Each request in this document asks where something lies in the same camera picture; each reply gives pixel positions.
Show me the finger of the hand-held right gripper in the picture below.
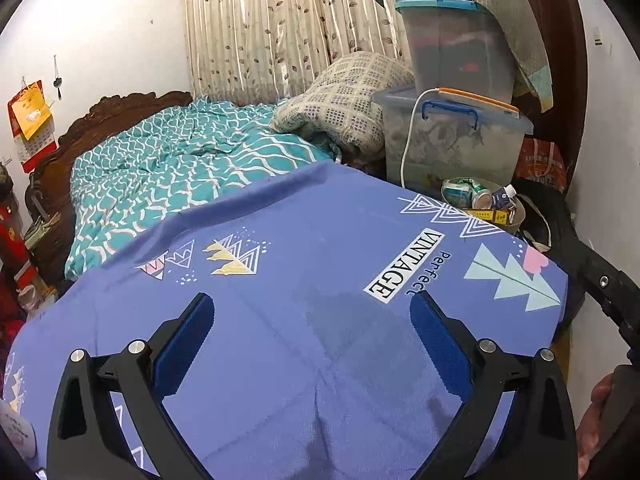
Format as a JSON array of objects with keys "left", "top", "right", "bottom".
[{"left": 565, "top": 232, "right": 628, "bottom": 328}]

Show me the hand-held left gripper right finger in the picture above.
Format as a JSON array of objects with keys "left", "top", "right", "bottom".
[{"left": 410, "top": 290, "right": 578, "bottom": 480}]

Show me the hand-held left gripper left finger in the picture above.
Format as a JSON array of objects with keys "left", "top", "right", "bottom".
[{"left": 46, "top": 292, "right": 216, "bottom": 480}]

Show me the beige round bin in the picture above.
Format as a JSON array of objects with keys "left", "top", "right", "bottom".
[{"left": 441, "top": 177, "right": 526, "bottom": 236}]

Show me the white and dark milk carton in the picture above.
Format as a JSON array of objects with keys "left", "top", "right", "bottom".
[{"left": 490, "top": 184, "right": 518, "bottom": 211}]

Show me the person's right hand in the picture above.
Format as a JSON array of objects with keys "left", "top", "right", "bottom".
[{"left": 575, "top": 374, "right": 616, "bottom": 467}]

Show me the black bag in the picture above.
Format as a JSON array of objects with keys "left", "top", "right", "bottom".
[{"left": 515, "top": 180, "right": 586, "bottom": 326}]

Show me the blue printed tablecloth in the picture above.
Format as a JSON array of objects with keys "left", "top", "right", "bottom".
[{"left": 0, "top": 161, "right": 568, "bottom": 480}]

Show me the red plastic bag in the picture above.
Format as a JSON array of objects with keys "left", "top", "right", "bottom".
[{"left": 515, "top": 137, "right": 568, "bottom": 193}]

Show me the wooden nightstand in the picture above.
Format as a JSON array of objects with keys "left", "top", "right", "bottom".
[{"left": 22, "top": 210, "right": 66, "bottom": 286}]

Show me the teal patterned duvet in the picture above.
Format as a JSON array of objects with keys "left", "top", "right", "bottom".
[{"left": 65, "top": 100, "right": 336, "bottom": 281}]

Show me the white enamel mug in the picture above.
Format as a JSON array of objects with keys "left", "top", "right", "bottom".
[{"left": 0, "top": 400, "right": 38, "bottom": 466}]

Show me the red gift box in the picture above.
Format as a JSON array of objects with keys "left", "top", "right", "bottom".
[{"left": 0, "top": 195, "right": 36, "bottom": 291}]

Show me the carved wooden headboard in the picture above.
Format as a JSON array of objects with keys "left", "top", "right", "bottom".
[{"left": 25, "top": 91, "right": 193, "bottom": 281}]

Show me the beige checked cloth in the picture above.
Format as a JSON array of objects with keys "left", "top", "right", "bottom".
[{"left": 415, "top": 0, "right": 556, "bottom": 111}]

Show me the tall storage box blue lid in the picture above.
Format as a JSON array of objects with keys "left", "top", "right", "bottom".
[{"left": 395, "top": 0, "right": 516, "bottom": 106}]

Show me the patterned pillow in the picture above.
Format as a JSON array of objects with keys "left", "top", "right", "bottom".
[{"left": 270, "top": 51, "right": 416, "bottom": 158}]

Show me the beige leaf print curtain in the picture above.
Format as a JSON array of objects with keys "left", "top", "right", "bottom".
[{"left": 180, "top": 0, "right": 401, "bottom": 108}]

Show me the storage box with blue handle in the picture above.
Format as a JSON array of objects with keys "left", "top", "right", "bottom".
[{"left": 372, "top": 86, "right": 535, "bottom": 196}]

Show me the white cable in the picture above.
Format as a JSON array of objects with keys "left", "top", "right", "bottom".
[{"left": 400, "top": 87, "right": 443, "bottom": 188}]

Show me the brown wooden door frame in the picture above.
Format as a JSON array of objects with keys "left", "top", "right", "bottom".
[{"left": 515, "top": 0, "right": 588, "bottom": 196}]

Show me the red and yellow wall calendar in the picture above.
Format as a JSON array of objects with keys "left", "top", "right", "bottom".
[{"left": 7, "top": 81, "right": 57, "bottom": 171}]

